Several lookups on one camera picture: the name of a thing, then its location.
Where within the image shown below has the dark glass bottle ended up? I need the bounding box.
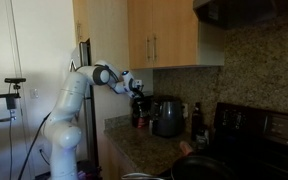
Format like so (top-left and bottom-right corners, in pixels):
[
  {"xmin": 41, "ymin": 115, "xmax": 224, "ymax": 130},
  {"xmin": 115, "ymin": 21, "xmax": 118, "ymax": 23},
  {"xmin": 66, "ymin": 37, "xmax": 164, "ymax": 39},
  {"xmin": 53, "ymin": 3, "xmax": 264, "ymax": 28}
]
[{"xmin": 191, "ymin": 103, "xmax": 204, "ymax": 141}]

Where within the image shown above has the black stove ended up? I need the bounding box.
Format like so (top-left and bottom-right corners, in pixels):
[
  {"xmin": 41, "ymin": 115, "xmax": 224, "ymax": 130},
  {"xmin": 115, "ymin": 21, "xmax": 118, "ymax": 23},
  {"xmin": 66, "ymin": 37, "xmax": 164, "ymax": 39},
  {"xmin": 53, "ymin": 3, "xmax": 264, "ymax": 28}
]
[{"xmin": 203, "ymin": 103, "xmax": 288, "ymax": 180}]

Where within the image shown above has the black range hood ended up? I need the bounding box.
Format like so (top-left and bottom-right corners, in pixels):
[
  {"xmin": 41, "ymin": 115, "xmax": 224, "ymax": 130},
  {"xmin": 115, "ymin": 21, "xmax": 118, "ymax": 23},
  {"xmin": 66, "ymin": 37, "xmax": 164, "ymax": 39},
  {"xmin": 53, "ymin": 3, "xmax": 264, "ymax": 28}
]
[{"xmin": 193, "ymin": 0, "xmax": 288, "ymax": 30}]

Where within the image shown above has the black air fryer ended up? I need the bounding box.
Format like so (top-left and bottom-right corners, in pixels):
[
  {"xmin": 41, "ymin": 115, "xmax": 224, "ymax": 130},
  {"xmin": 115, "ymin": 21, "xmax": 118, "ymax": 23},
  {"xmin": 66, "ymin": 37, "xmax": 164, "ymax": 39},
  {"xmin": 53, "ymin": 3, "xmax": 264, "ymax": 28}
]
[{"xmin": 151, "ymin": 96, "xmax": 185, "ymax": 138}]

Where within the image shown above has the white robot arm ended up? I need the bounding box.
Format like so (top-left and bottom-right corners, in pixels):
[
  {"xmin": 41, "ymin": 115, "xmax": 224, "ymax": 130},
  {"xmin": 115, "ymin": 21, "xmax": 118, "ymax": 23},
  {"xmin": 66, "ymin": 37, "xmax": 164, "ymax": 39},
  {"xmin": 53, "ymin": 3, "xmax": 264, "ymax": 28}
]
[{"xmin": 41, "ymin": 60, "xmax": 143, "ymax": 180}]

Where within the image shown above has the camera on stand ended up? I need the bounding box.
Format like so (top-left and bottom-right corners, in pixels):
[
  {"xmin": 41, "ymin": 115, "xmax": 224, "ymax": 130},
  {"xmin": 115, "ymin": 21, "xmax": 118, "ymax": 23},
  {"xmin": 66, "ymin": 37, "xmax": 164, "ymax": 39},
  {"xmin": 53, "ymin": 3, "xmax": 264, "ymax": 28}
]
[{"xmin": 0, "ymin": 78, "xmax": 26, "ymax": 122}]

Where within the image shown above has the small dark spice jar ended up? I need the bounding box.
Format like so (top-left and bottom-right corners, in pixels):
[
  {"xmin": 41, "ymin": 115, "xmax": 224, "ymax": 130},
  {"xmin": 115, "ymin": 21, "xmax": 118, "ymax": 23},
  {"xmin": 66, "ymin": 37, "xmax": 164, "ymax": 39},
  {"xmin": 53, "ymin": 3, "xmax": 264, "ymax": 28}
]
[{"xmin": 196, "ymin": 129, "xmax": 209, "ymax": 150}]

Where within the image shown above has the black frying pan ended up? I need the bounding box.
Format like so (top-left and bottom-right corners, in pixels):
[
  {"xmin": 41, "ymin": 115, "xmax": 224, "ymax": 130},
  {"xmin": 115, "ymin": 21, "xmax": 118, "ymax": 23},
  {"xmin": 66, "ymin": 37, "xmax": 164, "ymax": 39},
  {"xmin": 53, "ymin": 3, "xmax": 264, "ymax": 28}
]
[{"xmin": 159, "ymin": 141, "xmax": 238, "ymax": 180}]

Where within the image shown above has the silver pot rim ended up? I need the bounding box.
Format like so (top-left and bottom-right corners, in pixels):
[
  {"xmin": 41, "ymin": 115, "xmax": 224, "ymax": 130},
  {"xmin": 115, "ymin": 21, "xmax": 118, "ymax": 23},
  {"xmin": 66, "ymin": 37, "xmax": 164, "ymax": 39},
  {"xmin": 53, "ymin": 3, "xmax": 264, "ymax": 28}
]
[{"xmin": 121, "ymin": 173, "xmax": 161, "ymax": 180}]

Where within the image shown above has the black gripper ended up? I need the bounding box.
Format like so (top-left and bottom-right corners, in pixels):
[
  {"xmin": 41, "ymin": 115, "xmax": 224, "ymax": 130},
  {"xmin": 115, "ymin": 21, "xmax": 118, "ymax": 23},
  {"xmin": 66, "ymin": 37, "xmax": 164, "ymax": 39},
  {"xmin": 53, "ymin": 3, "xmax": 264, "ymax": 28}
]
[{"xmin": 133, "ymin": 88, "xmax": 144, "ymax": 98}]

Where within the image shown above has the stainless steel refrigerator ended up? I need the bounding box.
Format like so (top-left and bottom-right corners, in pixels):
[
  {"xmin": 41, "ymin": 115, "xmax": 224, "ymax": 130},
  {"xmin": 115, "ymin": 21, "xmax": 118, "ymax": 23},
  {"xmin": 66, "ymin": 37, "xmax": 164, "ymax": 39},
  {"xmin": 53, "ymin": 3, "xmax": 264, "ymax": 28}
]
[{"xmin": 69, "ymin": 40, "xmax": 99, "ymax": 167}]

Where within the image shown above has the wooden upper cabinet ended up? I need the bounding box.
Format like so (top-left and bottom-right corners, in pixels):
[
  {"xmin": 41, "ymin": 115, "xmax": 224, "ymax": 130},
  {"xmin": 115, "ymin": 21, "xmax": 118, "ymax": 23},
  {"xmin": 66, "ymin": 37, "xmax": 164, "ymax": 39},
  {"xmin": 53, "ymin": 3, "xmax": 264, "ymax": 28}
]
[{"xmin": 127, "ymin": 0, "xmax": 224, "ymax": 69}]

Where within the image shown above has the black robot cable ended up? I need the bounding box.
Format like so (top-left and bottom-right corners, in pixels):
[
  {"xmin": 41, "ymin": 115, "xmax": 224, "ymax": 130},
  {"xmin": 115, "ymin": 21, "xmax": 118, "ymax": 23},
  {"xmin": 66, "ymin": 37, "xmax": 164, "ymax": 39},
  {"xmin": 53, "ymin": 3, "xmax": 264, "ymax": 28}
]
[{"xmin": 17, "ymin": 112, "xmax": 52, "ymax": 180}]

